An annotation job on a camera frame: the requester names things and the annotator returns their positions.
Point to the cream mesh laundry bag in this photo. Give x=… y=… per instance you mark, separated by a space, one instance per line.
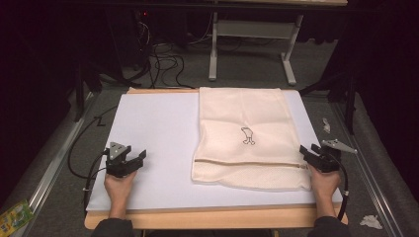
x=250 y=112

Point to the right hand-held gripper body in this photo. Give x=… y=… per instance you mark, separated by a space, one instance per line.
x=327 y=161

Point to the black metal stand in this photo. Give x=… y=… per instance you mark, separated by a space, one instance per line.
x=351 y=102
x=79 y=95

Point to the small white crumpled tissue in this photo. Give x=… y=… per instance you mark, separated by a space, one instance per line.
x=326 y=125

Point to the person's left hand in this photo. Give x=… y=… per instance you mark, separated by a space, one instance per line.
x=118 y=187

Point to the white table mat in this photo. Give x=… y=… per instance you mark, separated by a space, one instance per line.
x=158 y=131

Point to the green printed packet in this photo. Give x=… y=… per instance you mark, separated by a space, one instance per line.
x=15 y=218

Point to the wooden table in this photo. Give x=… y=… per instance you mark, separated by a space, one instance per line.
x=214 y=219

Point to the large white crumpled tissue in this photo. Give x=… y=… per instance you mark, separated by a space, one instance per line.
x=371 y=221

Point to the metal floor rail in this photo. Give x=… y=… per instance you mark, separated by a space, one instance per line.
x=54 y=163
x=364 y=164

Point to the white metal desk frame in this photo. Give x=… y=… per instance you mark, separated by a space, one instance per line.
x=253 y=30

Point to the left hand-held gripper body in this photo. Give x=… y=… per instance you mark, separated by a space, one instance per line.
x=116 y=166

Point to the person's right hand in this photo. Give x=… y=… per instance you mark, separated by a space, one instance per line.
x=324 y=184

